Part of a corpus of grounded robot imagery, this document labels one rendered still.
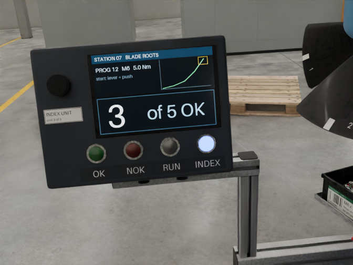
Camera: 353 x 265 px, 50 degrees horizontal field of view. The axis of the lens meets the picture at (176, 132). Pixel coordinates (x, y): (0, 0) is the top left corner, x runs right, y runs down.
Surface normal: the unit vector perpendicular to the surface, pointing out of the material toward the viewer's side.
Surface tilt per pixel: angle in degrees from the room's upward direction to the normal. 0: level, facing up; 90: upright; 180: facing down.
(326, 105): 51
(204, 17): 90
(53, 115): 75
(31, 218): 0
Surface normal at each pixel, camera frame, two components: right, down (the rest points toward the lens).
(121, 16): 0.04, 0.38
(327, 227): -0.06, -0.92
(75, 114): 0.06, 0.13
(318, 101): -0.61, -0.33
